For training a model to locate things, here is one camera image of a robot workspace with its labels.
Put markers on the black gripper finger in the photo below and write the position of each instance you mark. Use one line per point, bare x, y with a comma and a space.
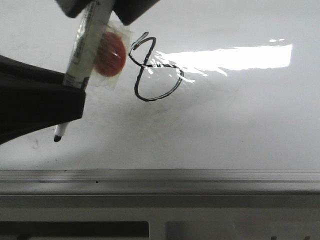
126, 10
33, 98

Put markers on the white whiteboard marker pen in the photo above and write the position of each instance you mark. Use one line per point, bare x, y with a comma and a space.
87, 41

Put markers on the white glossy whiteboard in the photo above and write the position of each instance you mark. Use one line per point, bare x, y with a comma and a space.
246, 117

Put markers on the red round magnet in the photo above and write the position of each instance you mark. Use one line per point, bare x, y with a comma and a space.
111, 55

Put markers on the grey frame under whiteboard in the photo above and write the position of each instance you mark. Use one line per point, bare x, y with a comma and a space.
160, 217

